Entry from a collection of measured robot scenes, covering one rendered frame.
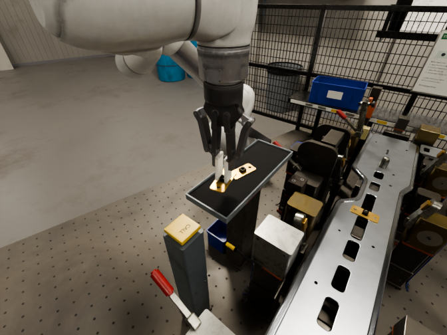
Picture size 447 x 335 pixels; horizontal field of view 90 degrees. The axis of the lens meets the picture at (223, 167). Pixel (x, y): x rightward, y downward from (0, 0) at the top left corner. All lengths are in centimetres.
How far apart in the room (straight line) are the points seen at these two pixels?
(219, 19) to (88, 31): 16
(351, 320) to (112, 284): 80
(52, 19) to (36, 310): 99
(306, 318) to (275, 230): 20
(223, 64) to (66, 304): 97
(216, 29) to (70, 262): 106
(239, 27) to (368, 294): 65
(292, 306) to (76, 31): 63
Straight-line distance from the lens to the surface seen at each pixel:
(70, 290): 112
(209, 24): 36
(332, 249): 75
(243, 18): 39
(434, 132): 149
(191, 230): 53
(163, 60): 573
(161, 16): 32
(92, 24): 30
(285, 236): 59
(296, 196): 74
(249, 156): 74
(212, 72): 40
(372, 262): 78
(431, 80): 174
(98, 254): 116
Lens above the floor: 157
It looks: 37 degrees down
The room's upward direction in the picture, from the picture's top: straight up
